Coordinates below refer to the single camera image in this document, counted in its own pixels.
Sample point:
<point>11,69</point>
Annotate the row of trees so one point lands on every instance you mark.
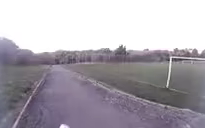
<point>90,56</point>

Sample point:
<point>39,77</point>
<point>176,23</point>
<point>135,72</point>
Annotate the grass playing field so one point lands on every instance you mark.
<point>140,76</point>

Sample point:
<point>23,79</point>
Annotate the grey gravel path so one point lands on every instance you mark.
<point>67,100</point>

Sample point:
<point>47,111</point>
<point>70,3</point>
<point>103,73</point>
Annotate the robot's own part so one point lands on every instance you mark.
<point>64,126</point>

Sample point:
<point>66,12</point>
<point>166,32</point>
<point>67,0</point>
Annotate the pale kerb strip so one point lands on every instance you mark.
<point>30,100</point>

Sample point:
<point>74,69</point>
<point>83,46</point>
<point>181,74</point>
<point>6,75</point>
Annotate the grass verge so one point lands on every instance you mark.
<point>10,83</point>

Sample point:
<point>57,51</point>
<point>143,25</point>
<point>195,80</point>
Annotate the white goal frame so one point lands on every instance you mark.
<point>169,71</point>

